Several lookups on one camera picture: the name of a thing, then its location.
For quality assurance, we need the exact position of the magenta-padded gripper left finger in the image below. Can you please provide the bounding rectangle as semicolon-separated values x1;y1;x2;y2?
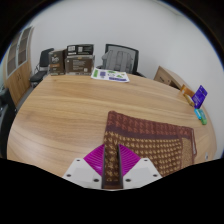
62;143;108;190

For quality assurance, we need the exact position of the small blue pack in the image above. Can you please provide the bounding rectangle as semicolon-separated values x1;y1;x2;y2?
194;108;204;120

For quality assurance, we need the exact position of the small dark cardboard box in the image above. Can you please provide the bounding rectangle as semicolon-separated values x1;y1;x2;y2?
66;44;95;57

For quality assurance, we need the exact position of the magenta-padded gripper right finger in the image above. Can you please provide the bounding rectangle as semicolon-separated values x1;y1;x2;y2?
114;143;163;190

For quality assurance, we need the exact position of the small green pack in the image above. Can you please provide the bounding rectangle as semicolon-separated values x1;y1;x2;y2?
198;111;208;126

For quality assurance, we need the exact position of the grey-backed black office chair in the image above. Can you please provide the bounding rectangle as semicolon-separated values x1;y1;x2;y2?
96;43;146;78

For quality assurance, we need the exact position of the purple box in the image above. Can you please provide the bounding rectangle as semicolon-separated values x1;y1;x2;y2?
191;84;208;109

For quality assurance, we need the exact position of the maroon and gold patterned towel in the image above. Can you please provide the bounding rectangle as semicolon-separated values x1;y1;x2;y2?
101;110;198;189

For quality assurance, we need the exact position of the wide brown cardboard box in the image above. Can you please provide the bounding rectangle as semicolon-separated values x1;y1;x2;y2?
64;55;96;75

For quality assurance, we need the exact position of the tall brown cardboard box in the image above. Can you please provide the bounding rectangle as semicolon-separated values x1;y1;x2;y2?
48;49;67;76

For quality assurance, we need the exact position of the low wooden side cabinet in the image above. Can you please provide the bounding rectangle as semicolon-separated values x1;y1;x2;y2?
153;65;193;92

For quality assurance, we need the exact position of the wooden cabinet with glass doors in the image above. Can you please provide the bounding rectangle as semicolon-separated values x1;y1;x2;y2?
3;25;36;107

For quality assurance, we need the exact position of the orange box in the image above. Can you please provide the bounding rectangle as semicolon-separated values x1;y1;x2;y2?
180;84;196;107

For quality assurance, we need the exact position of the black visitor chair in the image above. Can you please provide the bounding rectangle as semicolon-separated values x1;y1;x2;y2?
29;47;55;88

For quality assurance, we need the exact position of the black leather chair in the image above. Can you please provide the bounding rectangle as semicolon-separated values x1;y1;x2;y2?
0;87;18;159

